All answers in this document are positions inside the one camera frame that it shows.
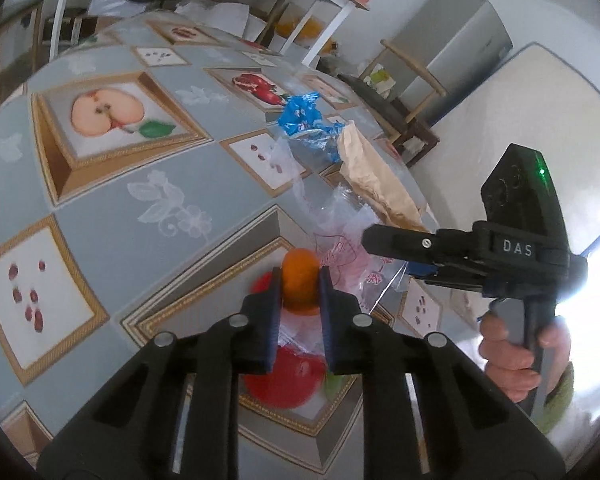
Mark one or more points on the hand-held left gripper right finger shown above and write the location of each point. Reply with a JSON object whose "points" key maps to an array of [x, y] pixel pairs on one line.
{"points": [[327, 325]]}

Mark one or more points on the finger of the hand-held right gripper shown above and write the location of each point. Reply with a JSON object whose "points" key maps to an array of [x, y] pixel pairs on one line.
{"points": [[422, 270], [410, 242]]}

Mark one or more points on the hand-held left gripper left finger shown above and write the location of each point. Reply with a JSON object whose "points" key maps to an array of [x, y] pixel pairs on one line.
{"points": [[275, 325]]}

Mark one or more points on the small orange round object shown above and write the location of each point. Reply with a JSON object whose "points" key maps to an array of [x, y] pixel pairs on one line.
{"points": [[300, 280]]}

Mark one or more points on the person's right hand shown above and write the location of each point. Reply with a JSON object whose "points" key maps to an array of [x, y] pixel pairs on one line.
{"points": [[505, 360]]}

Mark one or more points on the clear pink printed plastic bag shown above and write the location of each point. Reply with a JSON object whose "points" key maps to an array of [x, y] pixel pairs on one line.
{"points": [[350, 255]]}

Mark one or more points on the crumpled brown paper bag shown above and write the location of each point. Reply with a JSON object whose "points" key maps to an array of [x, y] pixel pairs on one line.
{"points": [[370, 175]]}

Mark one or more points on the dark wooden stool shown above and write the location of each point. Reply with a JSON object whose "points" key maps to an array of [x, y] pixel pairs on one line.
{"points": [[417, 142]]}

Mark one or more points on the white mattress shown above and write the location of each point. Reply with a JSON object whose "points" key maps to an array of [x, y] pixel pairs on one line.
{"points": [[555, 105]]}

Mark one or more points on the crumpled blue wrapper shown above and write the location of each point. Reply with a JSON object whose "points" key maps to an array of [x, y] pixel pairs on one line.
{"points": [[300, 115]]}

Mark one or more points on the grey refrigerator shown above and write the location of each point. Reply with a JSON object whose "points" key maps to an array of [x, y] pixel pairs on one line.
{"points": [[455, 45]]}

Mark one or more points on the fruit printed grey tablecloth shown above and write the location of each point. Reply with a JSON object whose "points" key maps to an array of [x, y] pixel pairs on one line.
{"points": [[130, 200]]}

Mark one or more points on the white table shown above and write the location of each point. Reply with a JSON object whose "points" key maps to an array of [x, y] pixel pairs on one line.
{"points": [[330, 2]]}

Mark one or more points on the white plastic bag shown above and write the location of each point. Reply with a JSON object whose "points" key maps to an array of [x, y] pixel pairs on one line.
{"points": [[215, 12]]}

